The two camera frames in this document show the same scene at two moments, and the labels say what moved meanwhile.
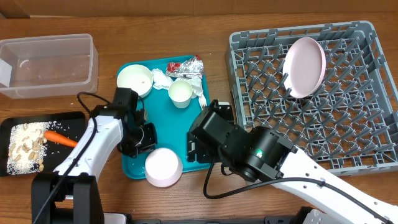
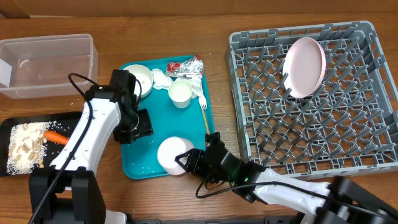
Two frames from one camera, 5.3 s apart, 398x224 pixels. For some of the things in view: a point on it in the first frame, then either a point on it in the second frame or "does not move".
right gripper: x=199 y=148 to x=193 y=158
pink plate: x=303 y=68 does not move
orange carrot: x=55 y=136 does not move
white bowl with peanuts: x=137 y=77 does not move
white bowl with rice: x=163 y=167 to x=168 y=150
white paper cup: x=180 y=92 does not move
